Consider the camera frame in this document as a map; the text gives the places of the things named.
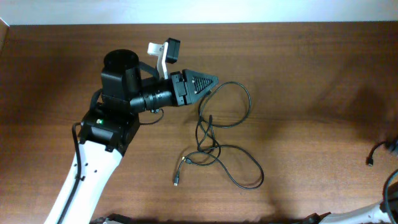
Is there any thick black cable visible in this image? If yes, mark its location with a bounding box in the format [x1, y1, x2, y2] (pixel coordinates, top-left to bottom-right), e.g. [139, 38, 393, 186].
[365, 139, 398, 167]

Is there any thin black USB cable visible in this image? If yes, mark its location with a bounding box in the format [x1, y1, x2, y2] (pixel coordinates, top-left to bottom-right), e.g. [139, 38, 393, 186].
[181, 81, 252, 167]

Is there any right camera black cable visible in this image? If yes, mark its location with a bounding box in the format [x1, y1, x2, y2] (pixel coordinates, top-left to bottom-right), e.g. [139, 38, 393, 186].
[381, 169, 398, 224]

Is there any camera black cable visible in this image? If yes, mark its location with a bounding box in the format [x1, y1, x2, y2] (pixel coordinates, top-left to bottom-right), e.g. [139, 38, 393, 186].
[381, 169, 398, 224]
[55, 122, 86, 224]

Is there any left camera black cable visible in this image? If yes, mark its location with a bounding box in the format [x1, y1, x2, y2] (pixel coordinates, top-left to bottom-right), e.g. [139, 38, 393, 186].
[55, 122, 86, 224]

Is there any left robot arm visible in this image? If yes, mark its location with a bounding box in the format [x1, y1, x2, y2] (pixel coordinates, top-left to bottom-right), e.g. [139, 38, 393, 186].
[46, 49, 219, 223]

